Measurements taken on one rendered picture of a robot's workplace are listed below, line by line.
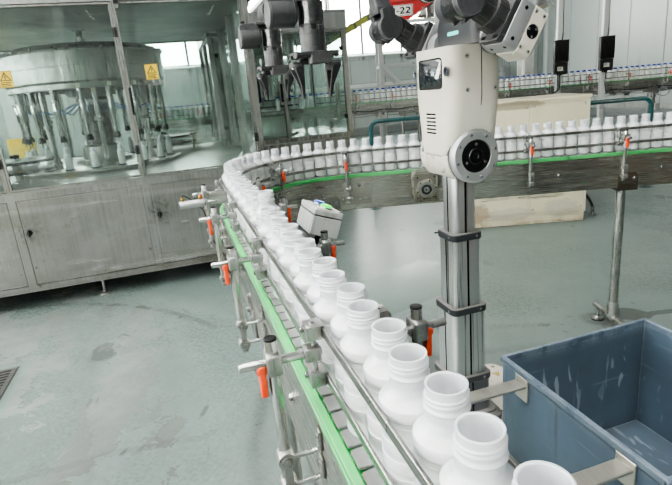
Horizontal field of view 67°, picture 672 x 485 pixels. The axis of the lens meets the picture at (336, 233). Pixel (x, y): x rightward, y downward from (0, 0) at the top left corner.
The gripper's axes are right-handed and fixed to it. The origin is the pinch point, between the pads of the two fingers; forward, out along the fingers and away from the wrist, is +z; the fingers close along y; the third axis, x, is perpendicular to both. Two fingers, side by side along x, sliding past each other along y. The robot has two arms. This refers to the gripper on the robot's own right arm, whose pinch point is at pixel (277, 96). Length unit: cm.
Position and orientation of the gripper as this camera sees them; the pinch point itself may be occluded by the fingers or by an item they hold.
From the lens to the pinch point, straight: 164.3
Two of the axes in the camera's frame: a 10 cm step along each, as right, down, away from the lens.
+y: -9.5, 1.5, -2.9
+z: 0.7, 9.6, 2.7
